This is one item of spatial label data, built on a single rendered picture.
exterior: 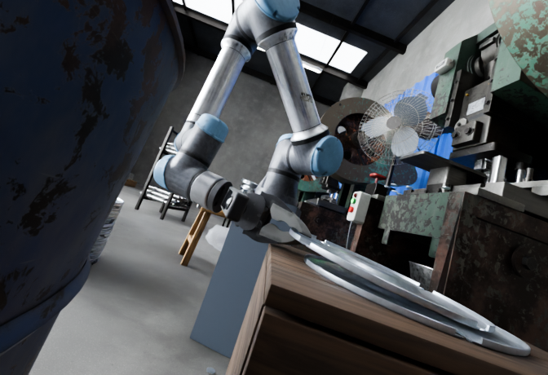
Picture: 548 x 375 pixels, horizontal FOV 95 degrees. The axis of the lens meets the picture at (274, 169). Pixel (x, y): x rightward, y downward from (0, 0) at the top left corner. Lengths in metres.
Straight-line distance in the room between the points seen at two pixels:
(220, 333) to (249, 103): 7.50
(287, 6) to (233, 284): 0.76
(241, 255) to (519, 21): 0.97
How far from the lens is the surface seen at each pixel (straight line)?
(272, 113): 8.00
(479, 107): 1.28
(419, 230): 0.98
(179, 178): 0.56
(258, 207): 0.48
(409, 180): 2.64
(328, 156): 0.72
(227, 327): 0.84
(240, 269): 0.80
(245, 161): 7.55
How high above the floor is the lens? 0.40
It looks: 10 degrees up
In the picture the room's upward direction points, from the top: 19 degrees clockwise
